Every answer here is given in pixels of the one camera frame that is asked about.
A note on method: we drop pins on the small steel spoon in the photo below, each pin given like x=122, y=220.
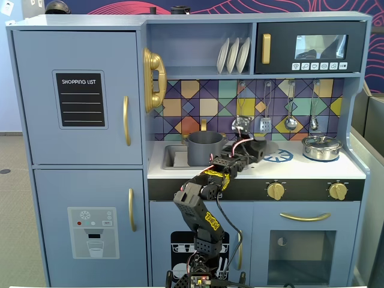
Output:
x=313, y=123

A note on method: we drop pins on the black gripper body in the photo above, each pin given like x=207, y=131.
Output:
x=257, y=149

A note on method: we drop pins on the gold faucet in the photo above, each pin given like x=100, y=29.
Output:
x=204, y=124

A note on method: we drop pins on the black dishwasher rack sticker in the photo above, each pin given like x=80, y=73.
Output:
x=180, y=240

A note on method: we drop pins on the black helmet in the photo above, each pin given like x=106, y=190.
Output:
x=57, y=7

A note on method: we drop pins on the white toy plate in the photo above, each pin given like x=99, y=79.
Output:
x=222, y=57
x=232, y=57
x=243, y=55

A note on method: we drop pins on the gray pot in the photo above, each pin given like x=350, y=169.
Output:
x=201, y=150

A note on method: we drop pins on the gold toy telephone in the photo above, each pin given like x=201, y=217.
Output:
x=156, y=69

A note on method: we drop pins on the white wall outlet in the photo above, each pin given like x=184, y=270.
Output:
x=6, y=7
x=37, y=3

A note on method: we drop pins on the shiny steel pot lid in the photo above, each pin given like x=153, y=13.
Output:
x=321, y=141

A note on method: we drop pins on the gray sink basin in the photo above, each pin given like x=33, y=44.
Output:
x=174, y=156

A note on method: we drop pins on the small black cylinder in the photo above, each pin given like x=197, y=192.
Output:
x=153, y=10

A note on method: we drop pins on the gold stove knob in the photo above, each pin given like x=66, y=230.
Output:
x=276, y=191
x=338, y=191

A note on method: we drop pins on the blue oven door with window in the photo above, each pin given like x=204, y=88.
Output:
x=261, y=216

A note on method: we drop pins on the black microwave door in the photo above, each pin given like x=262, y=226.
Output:
x=282, y=45

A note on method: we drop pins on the blue fridge door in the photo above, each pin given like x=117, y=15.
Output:
x=36, y=135
x=60, y=192

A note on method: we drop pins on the wide black cylinder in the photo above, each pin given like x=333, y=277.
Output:
x=179, y=10

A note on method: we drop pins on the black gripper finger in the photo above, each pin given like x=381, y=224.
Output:
x=259, y=151
x=246, y=140

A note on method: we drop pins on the blue dishwasher door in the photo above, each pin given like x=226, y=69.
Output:
x=162, y=219

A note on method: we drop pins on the steel slotted spatula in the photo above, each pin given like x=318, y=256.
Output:
x=265, y=124

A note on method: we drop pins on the steel ladle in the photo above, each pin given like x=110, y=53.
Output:
x=290, y=123

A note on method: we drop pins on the black floor disc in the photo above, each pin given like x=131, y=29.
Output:
x=4, y=171

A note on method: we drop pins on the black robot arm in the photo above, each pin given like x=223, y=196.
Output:
x=207, y=219

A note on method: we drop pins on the blue toy kitchen unit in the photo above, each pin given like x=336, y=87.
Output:
x=198, y=45

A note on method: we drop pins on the blue lower fridge door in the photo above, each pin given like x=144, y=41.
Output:
x=60, y=192

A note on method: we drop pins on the black shopping list sticker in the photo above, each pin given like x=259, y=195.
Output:
x=81, y=102

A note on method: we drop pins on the robot controller board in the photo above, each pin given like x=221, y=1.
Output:
x=200, y=281

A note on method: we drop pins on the gray ice dispenser sticker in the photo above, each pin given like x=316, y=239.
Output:
x=93, y=237

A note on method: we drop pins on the gray wrist camera board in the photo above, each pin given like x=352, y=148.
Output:
x=241, y=123

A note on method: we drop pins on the blue upper fridge door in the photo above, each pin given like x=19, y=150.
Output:
x=36, y=135

